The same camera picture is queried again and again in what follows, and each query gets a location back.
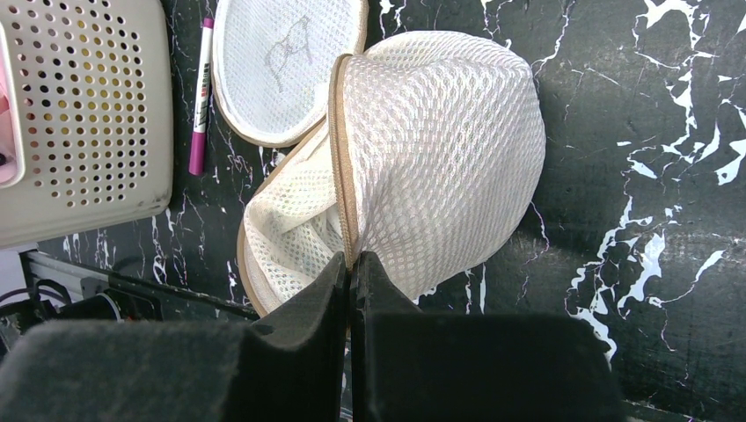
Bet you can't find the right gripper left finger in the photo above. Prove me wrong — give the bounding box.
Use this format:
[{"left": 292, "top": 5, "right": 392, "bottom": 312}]
[{"left": 1, "top": 253, "right": 346, "bottom": 421}]

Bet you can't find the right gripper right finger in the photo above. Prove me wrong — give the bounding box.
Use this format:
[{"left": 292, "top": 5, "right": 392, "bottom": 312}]
[{"left": 350, "top": 252, "right": 626, "bottom": 421}]

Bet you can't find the white mesh laundry bag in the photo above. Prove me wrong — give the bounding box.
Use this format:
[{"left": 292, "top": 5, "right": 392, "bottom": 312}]
[{"left": 212, "top": 1, "right": 545, "bottom": 316}]

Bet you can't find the cream plastic laundry basket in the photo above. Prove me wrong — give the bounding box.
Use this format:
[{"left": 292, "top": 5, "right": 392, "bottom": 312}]
[{"left": 1, "top": 1, "right": 174, "bottom": 248}]

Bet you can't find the pink bra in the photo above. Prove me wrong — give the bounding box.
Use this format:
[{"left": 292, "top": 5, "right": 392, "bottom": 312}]
[{"left": 1, "top": 60, "right": 21, "bottom": 187}]

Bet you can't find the pink marker pen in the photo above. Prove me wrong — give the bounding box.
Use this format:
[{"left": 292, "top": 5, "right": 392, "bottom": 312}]
[{"left": 188, "top": 18, "right": 215, "bottom": 176}]

